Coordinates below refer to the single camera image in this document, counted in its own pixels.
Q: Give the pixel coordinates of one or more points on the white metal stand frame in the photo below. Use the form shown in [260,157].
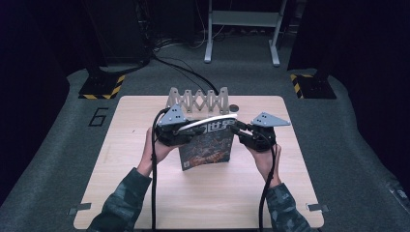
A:
[245,19]

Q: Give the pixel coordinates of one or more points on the dark round table grommet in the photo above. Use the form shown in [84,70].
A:
[234,107]

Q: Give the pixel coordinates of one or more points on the person's right hand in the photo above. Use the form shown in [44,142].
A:
[266,164]

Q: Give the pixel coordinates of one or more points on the person's left hand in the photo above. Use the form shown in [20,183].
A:
[151,154]

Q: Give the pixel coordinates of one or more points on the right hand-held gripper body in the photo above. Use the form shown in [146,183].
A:
[262,135]

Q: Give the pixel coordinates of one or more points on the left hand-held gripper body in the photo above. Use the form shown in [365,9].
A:
[174,130]

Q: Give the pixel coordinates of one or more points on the grey expandable metal book rack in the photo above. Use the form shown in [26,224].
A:
[199,100]

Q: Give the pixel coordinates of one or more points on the black yellow-striped stand base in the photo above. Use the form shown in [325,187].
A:
[103,85]
[311,85]

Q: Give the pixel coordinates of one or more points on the grey tape strip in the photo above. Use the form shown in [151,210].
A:
[79,208]
[317,208]

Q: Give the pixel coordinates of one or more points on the dark illustrated magazine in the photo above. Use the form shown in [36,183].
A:
[206,145]

